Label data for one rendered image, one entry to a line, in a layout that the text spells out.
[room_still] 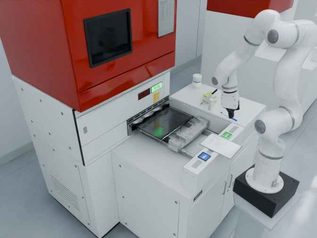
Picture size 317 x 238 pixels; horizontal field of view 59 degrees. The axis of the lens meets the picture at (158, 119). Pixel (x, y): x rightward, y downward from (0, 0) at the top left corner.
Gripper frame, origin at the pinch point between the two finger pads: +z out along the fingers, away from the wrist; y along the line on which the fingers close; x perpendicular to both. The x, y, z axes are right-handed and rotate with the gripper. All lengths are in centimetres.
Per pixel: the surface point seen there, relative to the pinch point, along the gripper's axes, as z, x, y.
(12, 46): -55, -66, -104
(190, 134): 18.0, -4.6, -28.5
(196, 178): 18.9, -40.0, -0.1
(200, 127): 18.2, 6.2, -27.6
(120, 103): -13, -34, -57
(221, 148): 15.6, -14.2, 0.3
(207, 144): 13.9, -15.8, -7.5
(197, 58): 60, 289, -223
